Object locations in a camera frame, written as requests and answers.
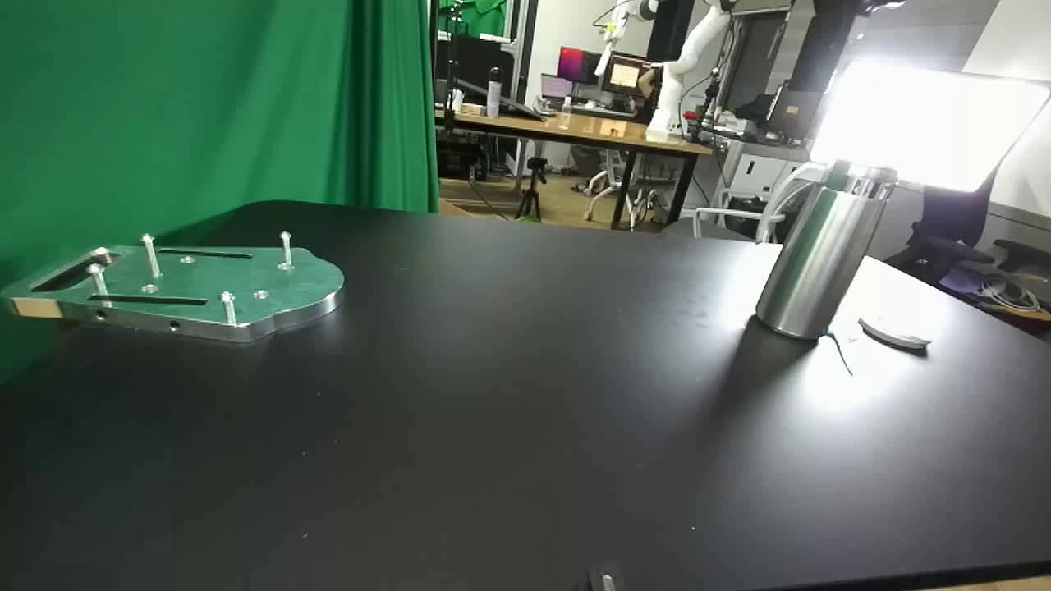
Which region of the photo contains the green metal mounting plate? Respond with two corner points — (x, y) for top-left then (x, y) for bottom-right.
(2, 230), (346, 341)

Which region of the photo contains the green backdrop curtain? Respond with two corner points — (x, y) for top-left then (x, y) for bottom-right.
(0, 0), (442, 388)

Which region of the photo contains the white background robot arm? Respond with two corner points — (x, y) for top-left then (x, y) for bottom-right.
(646, 0), (731, 142)

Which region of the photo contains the wooden background desk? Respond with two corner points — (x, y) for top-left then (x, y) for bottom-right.
(437, 103), (714, 223)

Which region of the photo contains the silver metal flask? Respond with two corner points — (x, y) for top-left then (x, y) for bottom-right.
(754, 159), (897, 341)

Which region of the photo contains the white round flask lid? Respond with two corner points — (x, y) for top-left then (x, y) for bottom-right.
(858, 317), (929, 355)

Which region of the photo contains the glowing computer monitor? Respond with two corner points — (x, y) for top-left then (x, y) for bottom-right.
(608, 63), (642, 89)

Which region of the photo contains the bright studio light panel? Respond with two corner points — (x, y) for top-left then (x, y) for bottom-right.
(811, 60), (1047, 192)

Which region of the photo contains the small black tripod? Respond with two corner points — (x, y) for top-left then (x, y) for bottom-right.
(516, 158), (549, 223)

